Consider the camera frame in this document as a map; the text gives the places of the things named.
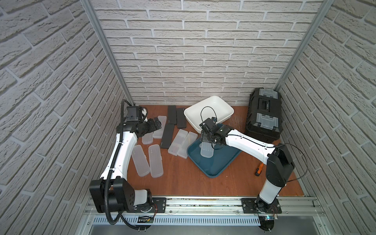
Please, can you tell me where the clear pencil case rounded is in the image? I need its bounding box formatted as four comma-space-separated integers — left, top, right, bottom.
148, 145, 164, 178
131, 145, 150, 177
199, 142, 214, 158

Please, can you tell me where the clear pencil case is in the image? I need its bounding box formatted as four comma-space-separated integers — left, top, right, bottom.
177, 132, 198, 159
152, 115, 167, 139
168, 129, 188, 156

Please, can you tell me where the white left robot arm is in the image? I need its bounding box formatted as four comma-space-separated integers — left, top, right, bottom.
89, 117, 161, 213

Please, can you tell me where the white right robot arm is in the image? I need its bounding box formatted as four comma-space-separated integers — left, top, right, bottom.
200, 118, 295, 212

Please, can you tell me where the black pencil case near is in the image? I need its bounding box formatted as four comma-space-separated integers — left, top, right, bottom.
160, 124, 175, 149

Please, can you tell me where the black pencil case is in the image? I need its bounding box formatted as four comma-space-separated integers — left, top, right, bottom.
176, 108, 187, 129
167, 105, 177, 125
160, 124, 175, 149

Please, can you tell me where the black pencil case far right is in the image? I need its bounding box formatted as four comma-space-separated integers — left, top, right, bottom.
176, 108, 187, 129

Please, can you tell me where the black pencil case far left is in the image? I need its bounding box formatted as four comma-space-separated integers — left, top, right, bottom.
167, 105, 177, 125

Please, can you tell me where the white plastic tray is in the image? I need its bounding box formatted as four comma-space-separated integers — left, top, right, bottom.
184, 96, 234, 134

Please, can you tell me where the teal plastic tray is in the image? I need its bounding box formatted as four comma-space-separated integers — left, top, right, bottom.
186, 136, 241, 178

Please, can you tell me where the black plastic toolbox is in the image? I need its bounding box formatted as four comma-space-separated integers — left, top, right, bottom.
245, 88, 283, 144

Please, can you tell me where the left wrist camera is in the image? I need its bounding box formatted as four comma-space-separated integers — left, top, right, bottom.
125, 106, 146, 122

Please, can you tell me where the orange handled screwdriver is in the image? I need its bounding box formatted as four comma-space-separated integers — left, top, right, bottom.
255, 163, 264, 176

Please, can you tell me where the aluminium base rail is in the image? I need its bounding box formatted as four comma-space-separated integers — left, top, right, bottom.
85, 195, 318, 218

